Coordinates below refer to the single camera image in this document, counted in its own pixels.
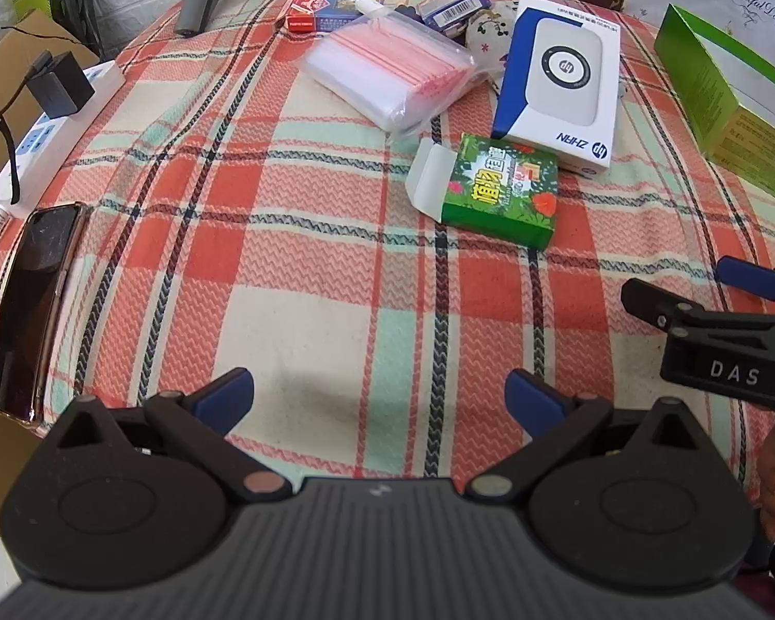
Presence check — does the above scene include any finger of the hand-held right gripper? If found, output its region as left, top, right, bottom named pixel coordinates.
left=621, top=278, right=708, bottom=337
left=716, top=256, right=775, bottom=319

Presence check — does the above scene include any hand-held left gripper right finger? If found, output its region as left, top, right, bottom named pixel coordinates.
left=465, top=368, right=740, bottom=501

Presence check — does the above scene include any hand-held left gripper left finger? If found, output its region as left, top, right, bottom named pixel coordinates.
left=39, top=367, right=293, bottom=503

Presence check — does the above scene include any small green printed box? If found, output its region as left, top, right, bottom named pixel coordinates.
left=405, top=133, right=560, bottom=251

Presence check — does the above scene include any large green carton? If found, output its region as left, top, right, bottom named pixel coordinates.
left=653, top=3, right=775, bottom=205

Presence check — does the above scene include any white and blue device box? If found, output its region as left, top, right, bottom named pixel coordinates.
left=490, top=0, right=622, bottom=176

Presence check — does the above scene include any floral pouch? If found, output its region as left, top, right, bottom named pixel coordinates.
left=464, top=0, right=519, bottom=73

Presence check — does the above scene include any stack of clear zip bags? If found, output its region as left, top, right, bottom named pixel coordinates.
left=303, top=9, right=478, bottom=134

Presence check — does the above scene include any blue white barcode box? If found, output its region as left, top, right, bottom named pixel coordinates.
left=419, top=0, right=492, bottom=34

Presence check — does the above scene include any plaid blanket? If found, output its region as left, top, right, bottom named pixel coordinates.
left=0, top=0, right=775, bottom=505

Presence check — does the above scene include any dark smartphone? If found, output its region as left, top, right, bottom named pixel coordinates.
left=0, top=203, right=92, bottom=428

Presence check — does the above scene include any white power strip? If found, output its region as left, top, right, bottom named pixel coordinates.
left=0, top=60, right=126, bottom=209

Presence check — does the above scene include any black charger adapter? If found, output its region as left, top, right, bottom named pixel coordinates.
left=26, top=50, right=96, bottom=121

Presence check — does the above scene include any red card box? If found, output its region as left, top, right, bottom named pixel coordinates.
left=277, top=0, right=328, bottom=34

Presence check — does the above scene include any cardboard box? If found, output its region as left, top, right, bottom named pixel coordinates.
left=0, top=9, right=102, bottom=253

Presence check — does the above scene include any blue card box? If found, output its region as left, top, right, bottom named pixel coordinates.
left=310, top=0, right=386, bottom=34

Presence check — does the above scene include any black cable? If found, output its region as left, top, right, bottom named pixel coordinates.
left=0, top=65, right=48, bottom=205

